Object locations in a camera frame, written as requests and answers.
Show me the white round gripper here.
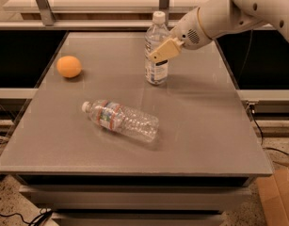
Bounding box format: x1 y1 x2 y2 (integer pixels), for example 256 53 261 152
147 8 212 63

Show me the black floor cable left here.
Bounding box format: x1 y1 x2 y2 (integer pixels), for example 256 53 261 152
0 207 54 226

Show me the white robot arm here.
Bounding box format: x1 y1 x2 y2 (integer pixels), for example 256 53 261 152
149 0 289 63

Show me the cardboard box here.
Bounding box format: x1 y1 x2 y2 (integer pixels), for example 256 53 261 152
256 168 289 226

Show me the metal frame railing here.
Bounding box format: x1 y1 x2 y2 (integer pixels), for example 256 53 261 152
0 0 277 31

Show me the black cable right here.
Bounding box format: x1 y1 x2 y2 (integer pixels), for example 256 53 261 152
244 101 289 168

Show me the grey table cabinet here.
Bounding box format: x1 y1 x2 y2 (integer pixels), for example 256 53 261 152
0 32 272 226

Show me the orange fruit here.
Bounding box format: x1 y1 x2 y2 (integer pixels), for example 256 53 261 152
56 56 82 78

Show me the clear plastic water bottle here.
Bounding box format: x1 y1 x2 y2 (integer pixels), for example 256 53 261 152
81 100 159 143
144 10 170 87

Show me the lying clear plastic water bottle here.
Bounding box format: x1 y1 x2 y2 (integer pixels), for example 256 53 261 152
81 100 159 143

